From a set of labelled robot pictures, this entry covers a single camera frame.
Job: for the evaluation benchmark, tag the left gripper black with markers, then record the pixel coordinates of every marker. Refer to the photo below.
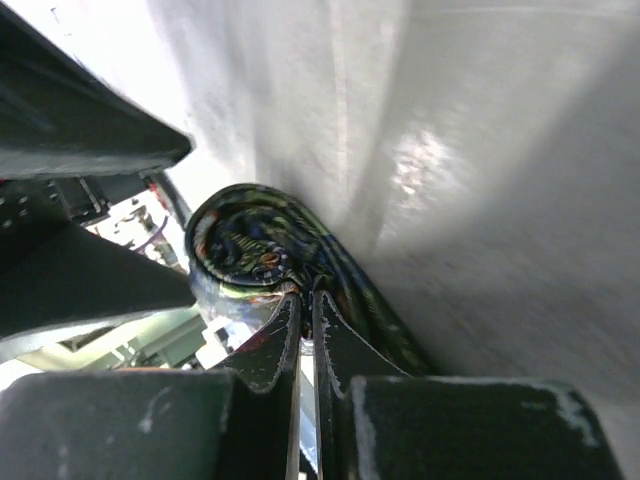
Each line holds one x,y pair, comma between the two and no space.
58,120

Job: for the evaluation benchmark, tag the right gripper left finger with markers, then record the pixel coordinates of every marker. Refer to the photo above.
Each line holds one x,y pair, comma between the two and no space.
238,420

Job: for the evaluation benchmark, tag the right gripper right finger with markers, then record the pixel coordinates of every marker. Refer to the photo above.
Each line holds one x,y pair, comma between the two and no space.
377,422

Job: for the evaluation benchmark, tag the green floral tie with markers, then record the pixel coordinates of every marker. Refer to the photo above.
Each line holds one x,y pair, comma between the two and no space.
250,244

